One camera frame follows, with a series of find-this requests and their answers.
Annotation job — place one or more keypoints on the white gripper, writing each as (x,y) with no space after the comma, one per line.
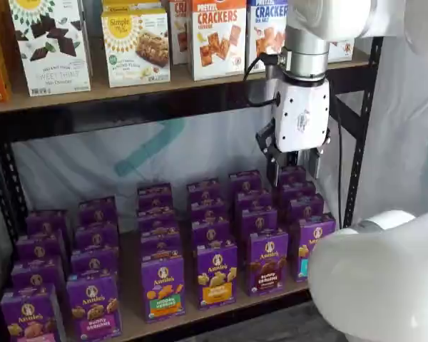
(299,114)

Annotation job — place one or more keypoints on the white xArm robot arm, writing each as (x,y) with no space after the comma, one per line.
(378,278)

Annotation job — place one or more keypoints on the purple Annie's box, teal label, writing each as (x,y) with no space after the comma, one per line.
(315,231)
(296,192)
(294,175)
(306,210)

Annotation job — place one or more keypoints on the purple Annie's box, brown label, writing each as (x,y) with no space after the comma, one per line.
(253,201)
(258,222)
(245,183)
(269,263)

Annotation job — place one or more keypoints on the purple Annie's box, orange label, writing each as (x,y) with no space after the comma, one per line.
(203,190)
(210,233)
(207,212)
(217,278)

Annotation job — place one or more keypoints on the white cracker box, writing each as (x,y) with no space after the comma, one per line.
(342,51)

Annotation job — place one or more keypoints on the blue pretzel crackers box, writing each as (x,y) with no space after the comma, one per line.
(264,35)

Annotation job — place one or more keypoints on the white cheddar pretzel crackers box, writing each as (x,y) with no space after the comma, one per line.
(217,42)

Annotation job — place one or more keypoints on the brown fibreboard shelf board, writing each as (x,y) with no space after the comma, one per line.
(128,267)
(146,94)

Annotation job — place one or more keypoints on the Simple Mills green box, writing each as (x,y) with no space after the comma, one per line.
(135,50)

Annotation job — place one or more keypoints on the purple Annie's box, magenta label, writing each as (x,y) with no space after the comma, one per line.
(98,212)
(92,303)
(94,237)
(92,261)

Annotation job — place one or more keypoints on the white Simple Mills bars box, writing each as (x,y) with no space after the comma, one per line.
(132,4)

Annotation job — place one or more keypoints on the purple Annie's box, pink label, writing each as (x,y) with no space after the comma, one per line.
(28,313)
(35,274)
(39,247)
(46,222)

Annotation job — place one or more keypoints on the white Sweet Thins box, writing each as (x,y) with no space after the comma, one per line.
(50,53)

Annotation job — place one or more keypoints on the black metal rack frame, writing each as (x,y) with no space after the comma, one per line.
(92,121)

